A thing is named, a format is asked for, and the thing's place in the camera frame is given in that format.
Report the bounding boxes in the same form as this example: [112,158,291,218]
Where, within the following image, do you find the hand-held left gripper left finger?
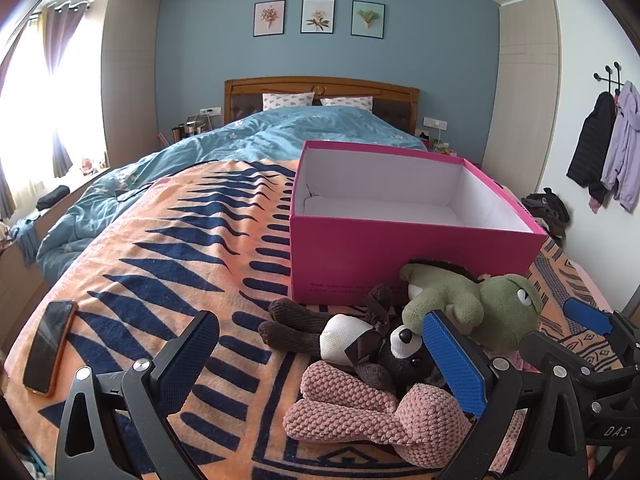
[54,310,221,480]

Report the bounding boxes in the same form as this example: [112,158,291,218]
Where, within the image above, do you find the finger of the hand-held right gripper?
[563,298,640,361]
[519,332,626,401]

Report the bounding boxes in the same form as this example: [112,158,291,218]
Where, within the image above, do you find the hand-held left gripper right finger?
[421,309,593,480]

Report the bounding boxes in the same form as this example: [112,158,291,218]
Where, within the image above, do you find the green plush toy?
[399,258,543,352]

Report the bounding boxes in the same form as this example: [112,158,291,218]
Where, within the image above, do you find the brown plush toy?
[258,284,451,396]

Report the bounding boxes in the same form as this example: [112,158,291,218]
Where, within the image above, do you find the pink knitted plush toy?
[283,360,473,467]

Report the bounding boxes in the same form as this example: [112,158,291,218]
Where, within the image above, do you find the pink cardboard box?
[289,140,550,307]

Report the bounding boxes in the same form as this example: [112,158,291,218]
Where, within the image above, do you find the orange patterned blanket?
[10,157,616,480]

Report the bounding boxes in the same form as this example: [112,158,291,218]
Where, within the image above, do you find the pile of dark clothes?
[520,187,571,248]

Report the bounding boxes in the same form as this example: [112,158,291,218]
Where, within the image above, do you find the smartphone with orange case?
[22,299,78,398]

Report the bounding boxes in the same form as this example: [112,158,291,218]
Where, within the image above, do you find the lilac jacket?
[600,81,640,213]

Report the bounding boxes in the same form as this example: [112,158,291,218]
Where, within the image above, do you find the black jacket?
[566,91,618,201]

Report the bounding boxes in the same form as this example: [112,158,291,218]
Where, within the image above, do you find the dark folded cloth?
[35,185,71,211]

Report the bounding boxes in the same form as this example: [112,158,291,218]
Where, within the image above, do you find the cluster of toiletry bottles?
[171,114,215,142]

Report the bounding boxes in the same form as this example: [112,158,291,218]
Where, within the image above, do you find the blue floral duvet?
[10,106,431,281]

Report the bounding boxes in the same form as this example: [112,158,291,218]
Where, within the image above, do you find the wooden nightstand with clutter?
[415,130,458,156]

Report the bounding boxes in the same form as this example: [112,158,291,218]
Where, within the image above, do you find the beige wardrobe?
[102,0,161,171]
[480,0,560,191]

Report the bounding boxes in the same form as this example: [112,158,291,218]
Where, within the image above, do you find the purple curtain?
[0,65,17,220]
[41,2,92,181]

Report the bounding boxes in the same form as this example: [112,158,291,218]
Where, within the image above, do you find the white patterned pillow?
[320,97,375,113]
[261,92,316,111]

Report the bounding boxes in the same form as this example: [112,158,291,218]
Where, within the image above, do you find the wooden headboard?
[223,77,421,137]

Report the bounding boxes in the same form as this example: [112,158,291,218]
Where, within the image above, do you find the framed pink flower picture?
[253,0,287,38]

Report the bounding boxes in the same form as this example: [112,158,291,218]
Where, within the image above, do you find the framed white flower picture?
[301,0,337,36]

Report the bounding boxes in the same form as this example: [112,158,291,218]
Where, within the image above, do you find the framed green plant picture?
[351,0,387,39]

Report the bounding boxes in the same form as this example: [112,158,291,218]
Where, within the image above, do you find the black wall coat hooks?
[593,61,632,93]

